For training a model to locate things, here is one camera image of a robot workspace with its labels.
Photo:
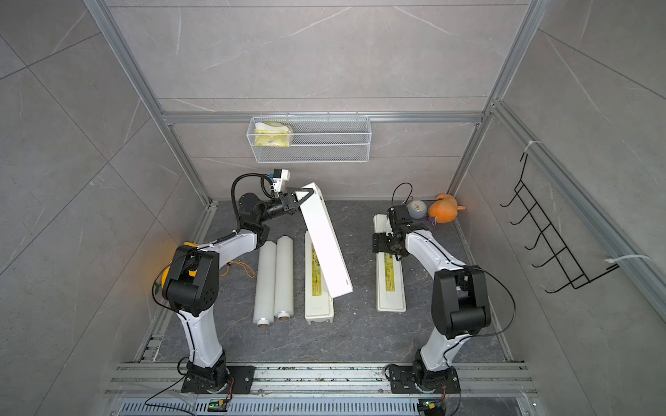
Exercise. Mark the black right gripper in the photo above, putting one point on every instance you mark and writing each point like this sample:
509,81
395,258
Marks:
380,244

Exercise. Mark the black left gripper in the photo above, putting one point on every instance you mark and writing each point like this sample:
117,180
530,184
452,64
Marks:
287,202

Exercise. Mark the cream wrap dispenser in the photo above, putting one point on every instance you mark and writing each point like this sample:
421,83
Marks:
326,273
390,292

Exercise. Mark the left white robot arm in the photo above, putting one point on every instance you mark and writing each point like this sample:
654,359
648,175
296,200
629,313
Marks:
192,283

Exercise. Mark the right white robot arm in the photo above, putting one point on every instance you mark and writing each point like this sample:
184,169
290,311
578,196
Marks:
460,308

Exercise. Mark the orange plush toy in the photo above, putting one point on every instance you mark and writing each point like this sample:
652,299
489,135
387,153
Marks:
444,210

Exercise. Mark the yellow packet in basket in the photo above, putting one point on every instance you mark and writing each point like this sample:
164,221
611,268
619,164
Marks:
272,134

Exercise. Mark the yellow plush toy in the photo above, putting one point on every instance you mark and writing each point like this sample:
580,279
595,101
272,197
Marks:
187,263

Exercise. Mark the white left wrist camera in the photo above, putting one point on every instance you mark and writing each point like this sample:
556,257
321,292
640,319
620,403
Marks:
280,178

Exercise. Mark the white wire mesh basket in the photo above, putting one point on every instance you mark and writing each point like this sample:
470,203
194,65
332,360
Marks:
317,139

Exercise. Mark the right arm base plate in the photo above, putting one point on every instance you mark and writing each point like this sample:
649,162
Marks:
414,379

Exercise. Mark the black wire hook rack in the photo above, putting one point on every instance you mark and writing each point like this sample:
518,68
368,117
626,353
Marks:
549,237

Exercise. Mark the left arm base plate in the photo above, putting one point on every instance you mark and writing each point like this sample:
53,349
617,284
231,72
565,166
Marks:
218,379

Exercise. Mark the aluminium front rail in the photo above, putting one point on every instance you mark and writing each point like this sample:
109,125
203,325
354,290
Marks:
505,380

